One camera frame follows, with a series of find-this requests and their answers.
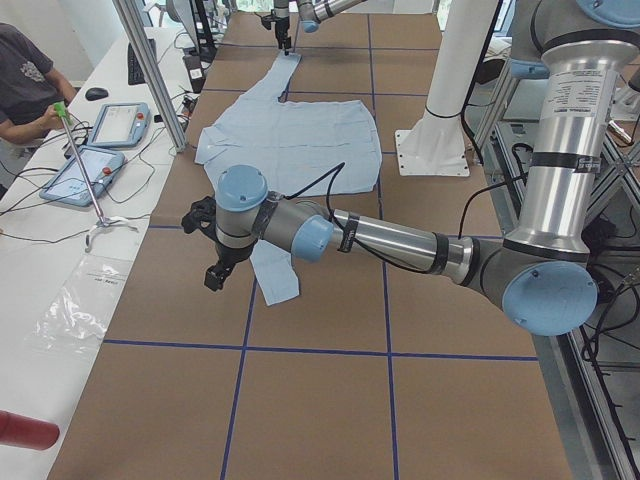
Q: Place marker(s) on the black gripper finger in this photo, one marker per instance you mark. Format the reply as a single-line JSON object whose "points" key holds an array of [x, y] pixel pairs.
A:
{"points": [[285, 44], [216, 275]]}

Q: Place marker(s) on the light blue button-up shirt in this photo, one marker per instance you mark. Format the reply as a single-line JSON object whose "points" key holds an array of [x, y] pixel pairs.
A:
{"points": [[292, 143]]}

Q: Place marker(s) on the clear plastic bag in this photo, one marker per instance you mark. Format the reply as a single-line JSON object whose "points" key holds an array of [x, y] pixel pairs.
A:
{"points": [[77, 319]]}

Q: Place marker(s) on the black keyboard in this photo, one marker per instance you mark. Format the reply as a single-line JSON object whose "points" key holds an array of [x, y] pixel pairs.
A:
{"points": [[135, 74]]}

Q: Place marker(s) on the lower blue teach pendant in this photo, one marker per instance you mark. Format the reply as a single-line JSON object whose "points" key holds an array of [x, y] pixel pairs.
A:
{"points": [[68, 185]]}

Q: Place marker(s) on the blue teach pendant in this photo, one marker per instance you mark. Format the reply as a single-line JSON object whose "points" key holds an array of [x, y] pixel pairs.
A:
{"points": [[68, 185], [120, 125]]}

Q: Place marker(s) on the upper blue teach pendant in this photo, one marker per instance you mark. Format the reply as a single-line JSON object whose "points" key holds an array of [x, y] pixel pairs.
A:
{"points": [[120, 125]]}

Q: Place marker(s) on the brown paper table cover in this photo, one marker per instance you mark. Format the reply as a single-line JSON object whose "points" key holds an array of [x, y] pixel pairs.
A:
{"points": [[371, 373]]}

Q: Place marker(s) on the black computer mouse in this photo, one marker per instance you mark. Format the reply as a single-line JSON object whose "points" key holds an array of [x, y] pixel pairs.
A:
{"points": [[96, 93]]}

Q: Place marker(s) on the red cylinder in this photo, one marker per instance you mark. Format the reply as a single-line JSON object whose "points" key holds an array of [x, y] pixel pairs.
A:
{"points": [[26, 432]]}

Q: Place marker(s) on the person in dark shirt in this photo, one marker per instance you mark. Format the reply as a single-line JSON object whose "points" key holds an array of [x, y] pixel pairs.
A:
{"points": [[30, 86]]}

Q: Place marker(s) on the aluminium frame post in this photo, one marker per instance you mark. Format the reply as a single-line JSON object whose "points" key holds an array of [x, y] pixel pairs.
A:
{"points": [[133, 26]]}

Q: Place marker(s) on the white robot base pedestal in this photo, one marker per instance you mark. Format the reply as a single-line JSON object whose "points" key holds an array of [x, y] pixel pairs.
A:
{"points": [[435, 146]]}

